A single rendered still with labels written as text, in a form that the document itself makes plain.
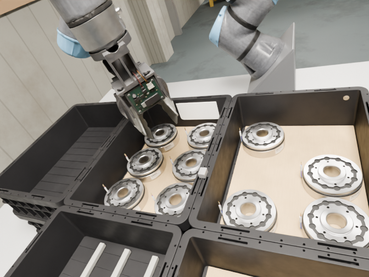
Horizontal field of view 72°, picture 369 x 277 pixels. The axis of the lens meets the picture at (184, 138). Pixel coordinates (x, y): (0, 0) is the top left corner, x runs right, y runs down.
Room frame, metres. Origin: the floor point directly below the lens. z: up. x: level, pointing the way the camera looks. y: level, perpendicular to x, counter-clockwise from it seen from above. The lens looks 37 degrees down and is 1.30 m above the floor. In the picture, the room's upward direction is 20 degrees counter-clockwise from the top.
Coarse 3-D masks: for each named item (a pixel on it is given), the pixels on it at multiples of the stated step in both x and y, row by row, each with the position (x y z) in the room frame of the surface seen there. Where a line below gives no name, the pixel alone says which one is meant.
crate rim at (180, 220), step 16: (208, 96) 0.62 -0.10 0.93; (224, 96) 0.59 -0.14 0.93; (224, 112) 0.52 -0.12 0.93; (112, 144) 0.57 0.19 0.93; (96, 160) 0.52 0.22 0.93; (208, 160) 0.38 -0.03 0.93; (192, 192) 0.32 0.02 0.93; (96, 208) 0.36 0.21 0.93; (112, 208) 0.35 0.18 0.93; (176, 224) 0.26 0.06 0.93
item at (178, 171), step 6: (192, 150) 0.51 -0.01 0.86; (198, 150) 0.50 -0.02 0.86; (180, 156) 0.50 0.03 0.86; (186, 156) 0.50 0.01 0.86; (198, 156) 0.48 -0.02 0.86; (174, 162) 0.49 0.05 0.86; (180, 162) 0.48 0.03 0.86; (174, 168) 0.47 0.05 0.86; (180, 168) 0.46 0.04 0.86; (198, 168) 0.44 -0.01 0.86; (174, 174) 0.45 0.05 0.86; (180, 174) 0.44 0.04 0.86; (186, 174) 0.43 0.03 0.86; (192, 174) 0.43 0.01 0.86; (186, 180) 0.42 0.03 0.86
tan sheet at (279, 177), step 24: (288, 144) 0.44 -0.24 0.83; (312, 144) 0.41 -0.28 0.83; (336, 144) 0.39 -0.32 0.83; (240, 168) 0.42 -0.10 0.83; (264, 168) 0.40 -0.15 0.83; (288, 168) 0.37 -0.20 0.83; (360, 168) 0.31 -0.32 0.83; (264, 192) 0.33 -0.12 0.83; (288, 192) 0.31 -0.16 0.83; (360, 192) 0.26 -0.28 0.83; (288, 216) 0.26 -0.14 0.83
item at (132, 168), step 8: (144, 152) 0.57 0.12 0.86; (152, 152) 0.56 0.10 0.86; (160, 152) 0.55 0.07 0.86; (128, 160) 0.56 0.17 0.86; (152, 160) 0.53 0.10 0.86; (160, 160) 0.52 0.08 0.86; (128, 168) 0.53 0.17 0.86; (136, 168) 0.52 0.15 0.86; (144, 168) 0.51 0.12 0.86; (152, 168) 0.50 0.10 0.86
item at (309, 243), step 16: (240, 96) 0.57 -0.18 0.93; (256, 96) 0.54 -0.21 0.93; (272, 96) 0.52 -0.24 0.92; (368, 96) 0.39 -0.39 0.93; (368, 112) 0.36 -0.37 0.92; (224, 128) 0.46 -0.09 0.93; (368, 128) 0.32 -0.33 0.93; (208, 176) 0.34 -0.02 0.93; (192, 208) 0.28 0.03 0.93; (192, 224) 0.25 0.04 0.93; (208, 224) 0.24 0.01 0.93; (272, 240) 0.18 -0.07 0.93; (288, 240) 0.17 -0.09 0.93; (304, 240) 0.17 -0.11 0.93; (320, 240) 0.16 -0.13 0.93; (352, 256) 0.13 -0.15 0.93; (368, 256) 0.12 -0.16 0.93
